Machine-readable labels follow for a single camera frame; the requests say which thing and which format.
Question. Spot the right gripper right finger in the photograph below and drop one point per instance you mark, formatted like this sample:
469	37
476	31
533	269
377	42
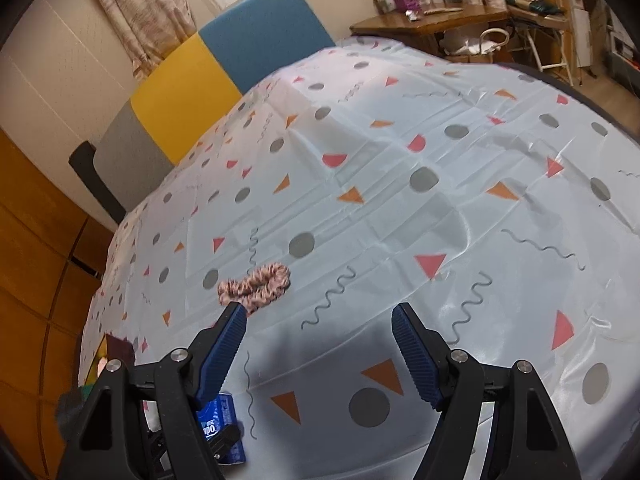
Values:
527	439

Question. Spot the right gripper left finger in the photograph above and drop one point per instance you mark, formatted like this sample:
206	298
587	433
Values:
142	422

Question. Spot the blue tissue pack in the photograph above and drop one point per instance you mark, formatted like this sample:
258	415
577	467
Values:
220	427

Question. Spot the pink patterned scrunchie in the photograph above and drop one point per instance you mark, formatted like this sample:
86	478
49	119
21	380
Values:
260	288

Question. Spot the gold tray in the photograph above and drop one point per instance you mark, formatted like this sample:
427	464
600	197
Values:
110	348

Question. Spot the wooden wardrobe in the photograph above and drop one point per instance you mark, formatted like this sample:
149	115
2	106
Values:
52	255

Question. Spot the patterned white tablecloth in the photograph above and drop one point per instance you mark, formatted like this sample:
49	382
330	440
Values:
503	210

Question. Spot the black rolled mat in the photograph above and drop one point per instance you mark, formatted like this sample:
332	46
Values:
82	162

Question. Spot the grey yellow blue headboard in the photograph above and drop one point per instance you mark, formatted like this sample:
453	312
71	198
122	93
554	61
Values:
199	83

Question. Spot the wooden side table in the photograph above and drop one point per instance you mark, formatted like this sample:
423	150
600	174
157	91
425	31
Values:
421	34

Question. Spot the patterned curtain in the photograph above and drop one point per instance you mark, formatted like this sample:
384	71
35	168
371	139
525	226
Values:
149	30

